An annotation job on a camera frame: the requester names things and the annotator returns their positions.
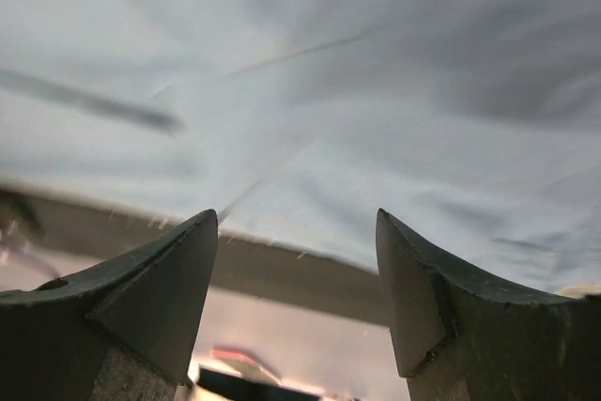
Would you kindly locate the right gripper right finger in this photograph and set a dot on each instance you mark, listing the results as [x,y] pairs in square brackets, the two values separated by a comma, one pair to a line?
[463,333]

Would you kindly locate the blue t shirt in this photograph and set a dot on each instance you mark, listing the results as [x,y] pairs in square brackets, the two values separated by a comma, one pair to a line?
[476,122]

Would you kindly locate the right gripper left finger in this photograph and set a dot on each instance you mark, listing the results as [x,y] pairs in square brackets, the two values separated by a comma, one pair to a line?
[121,330]

